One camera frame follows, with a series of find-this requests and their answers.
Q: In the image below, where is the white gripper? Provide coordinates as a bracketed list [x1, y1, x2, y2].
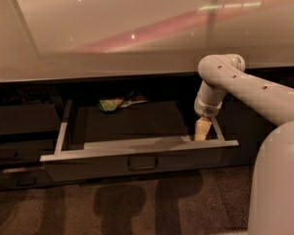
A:
[194, 96, 222, 141]

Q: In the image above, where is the dark drawer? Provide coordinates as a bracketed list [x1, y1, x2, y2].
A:
[0, 104, 61, 135]
[0, 139, 55, 165]
[0, 165, 54, 191]
[40, 100, 239, 182]

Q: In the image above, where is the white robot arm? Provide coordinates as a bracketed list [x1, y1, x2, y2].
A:
[194, 54, 294, 235]

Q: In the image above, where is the green snack bag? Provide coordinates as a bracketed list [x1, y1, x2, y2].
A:
[98, 94, 148, 113]

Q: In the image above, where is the dark cabinet frame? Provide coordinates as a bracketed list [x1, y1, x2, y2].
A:
[0, 67, 294, 194]

